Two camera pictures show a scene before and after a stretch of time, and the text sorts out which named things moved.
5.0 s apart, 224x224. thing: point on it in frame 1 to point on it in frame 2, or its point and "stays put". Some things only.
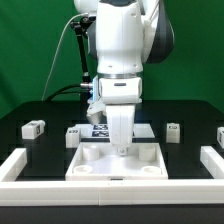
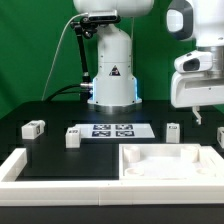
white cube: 220,136 stays put
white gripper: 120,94 to 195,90
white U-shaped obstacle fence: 207,191 stays put
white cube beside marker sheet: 72,137 stays put
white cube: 173,133 stays put
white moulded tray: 100,161 to 168,162
